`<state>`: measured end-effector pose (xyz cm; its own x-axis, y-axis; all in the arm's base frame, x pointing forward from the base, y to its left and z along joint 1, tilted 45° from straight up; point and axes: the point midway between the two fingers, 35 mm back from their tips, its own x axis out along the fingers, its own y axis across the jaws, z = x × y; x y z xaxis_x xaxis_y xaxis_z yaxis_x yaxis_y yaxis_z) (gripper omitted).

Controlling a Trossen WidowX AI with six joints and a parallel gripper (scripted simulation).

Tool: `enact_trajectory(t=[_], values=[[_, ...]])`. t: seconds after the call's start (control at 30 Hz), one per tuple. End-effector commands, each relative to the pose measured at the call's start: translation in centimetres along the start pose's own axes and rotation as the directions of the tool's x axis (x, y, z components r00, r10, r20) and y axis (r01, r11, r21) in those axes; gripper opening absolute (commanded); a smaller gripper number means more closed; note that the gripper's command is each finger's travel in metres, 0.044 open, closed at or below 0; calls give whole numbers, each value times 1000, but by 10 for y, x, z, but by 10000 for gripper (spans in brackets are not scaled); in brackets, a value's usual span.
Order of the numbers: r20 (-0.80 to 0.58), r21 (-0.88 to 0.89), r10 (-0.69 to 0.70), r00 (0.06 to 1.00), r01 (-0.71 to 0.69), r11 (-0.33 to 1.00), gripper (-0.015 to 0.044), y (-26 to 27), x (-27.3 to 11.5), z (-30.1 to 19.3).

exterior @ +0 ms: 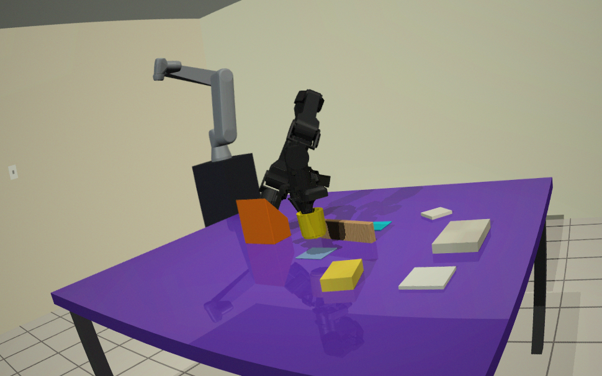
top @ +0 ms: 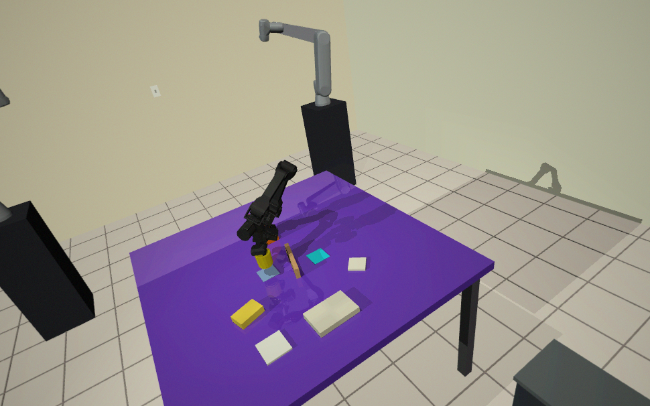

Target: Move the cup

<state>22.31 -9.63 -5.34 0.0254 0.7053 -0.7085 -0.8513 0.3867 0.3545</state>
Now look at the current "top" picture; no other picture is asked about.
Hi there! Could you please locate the yellow block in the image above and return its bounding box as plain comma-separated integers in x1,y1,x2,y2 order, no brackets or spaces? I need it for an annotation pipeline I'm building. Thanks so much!
231,299,265,330

